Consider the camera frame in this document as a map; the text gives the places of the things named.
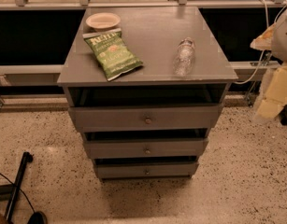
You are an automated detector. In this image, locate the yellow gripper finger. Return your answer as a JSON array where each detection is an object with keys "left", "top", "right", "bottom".
[
  {"left": 254, "top": 63, "right": 287, "bottom": 120},
  {"left": 250, "top": 23, "right": 276, "bottom": 50}
]

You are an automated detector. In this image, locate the grey bottom drawer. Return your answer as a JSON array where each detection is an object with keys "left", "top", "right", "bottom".
[{"left": 94, "top": 161, "right": 198, "bottom": 179}]

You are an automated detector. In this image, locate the grey drawer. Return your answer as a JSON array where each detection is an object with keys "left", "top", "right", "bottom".
[
  {"left": 94, "top": 161, "right": 198, "bottom": 179},
  {"left": 83, "top": 138, "right": 208, "bottom": 159},
  {"left": 68, "top": 105, "right": 222, "bottom": 133}
]

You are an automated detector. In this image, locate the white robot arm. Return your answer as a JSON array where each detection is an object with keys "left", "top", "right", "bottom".
[{"left": 250, "top": 8, "right": 287, "bottom": 121}]

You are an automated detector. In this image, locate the grey top drawer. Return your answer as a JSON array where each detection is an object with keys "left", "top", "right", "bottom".
[{"left": 68, "top": 105, "right": 222, "bottom": 133}]

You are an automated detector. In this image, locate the grey wooden drawer cabinet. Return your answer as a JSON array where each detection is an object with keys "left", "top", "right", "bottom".
[{"left": 58, "top": 7, "right": 237, "bottom": 168}]

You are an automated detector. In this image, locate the grey middle drawer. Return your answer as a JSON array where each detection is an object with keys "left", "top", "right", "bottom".
[{"left": 83, "top": 138, "right": 208, "bottom": 159}]

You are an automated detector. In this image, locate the dark cabinet at right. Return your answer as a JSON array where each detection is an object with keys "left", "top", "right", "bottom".
[{"left": 280, "top": 100, "right": 287, "bottom": 126}]

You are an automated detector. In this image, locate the clear plastic water bottle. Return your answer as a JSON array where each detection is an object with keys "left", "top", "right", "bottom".
[{"left": 174, "top": 37, "right": 195, "bottom": 77}]

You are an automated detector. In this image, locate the green chip bag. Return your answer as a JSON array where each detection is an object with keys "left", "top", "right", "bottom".
[{"left": 83, "top": 28, "right": 143, "bottom": 81}]

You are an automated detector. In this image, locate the beige paper bowl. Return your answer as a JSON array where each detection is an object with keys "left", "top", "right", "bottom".
[{"left": 86, "top": 12, "right": 121, "bottom": 31}]

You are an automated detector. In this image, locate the black round foot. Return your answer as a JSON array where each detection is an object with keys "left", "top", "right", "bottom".
[{"left": 27, "top": 212, "right": 48, "bottom": 224}]

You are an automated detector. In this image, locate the black stand leg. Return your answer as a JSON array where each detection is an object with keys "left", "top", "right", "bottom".
[{"left": 0, "top": 152, "right": 33, "bottom": 223}]

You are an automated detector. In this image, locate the white cable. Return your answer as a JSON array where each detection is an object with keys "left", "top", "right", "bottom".
[{"left": 233, "top": 0, "right": 287, "bottom": 86}]

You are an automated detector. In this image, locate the metal railing frame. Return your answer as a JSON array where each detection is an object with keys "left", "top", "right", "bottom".
[{"left": 0, "top": 0, "right": 287, "bottom": 109}]

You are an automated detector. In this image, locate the thin black cable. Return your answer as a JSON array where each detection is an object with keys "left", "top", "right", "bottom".
[{"left": 0, "top": 167, "right": 36, "bottom": 214}]

